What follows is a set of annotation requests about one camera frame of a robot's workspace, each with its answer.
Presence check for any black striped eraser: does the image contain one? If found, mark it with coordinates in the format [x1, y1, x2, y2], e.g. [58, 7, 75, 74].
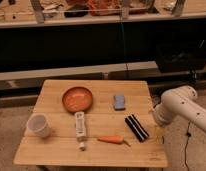
[125, 114, 149, 142]

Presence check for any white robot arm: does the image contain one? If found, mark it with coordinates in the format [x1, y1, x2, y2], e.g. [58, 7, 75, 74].
[153, 86, 206, 133]

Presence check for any blue sponge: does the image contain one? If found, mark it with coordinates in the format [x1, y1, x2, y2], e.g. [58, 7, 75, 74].
[114, 95, 125, 110]

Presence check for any orange plate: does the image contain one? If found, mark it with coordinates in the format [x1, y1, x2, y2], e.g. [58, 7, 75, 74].
[62, 87, 93, 113]

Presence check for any wooden table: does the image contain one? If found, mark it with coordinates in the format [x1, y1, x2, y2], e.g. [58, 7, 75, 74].
[14, 80, 168, 168]

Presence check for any white tube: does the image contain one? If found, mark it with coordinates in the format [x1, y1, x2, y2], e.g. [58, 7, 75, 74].
[75, 112, 87, 151]

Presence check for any orange carrot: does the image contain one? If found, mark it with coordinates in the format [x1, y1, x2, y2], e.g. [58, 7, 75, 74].
[97, 135, 129, 145]

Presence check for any black box on floor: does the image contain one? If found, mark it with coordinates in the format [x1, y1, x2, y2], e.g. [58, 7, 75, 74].
[155, 42, 206, 73]

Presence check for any white plastic cup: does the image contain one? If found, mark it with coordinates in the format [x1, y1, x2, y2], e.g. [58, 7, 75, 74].
[27, 114, 51, 138]

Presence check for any blue hanging cable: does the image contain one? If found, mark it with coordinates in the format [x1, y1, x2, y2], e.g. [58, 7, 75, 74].
[120, 18, 130, 73]

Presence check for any black power adapter with cable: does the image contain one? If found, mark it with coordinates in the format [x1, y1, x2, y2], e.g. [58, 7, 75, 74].
[184, 121, 192, 171]

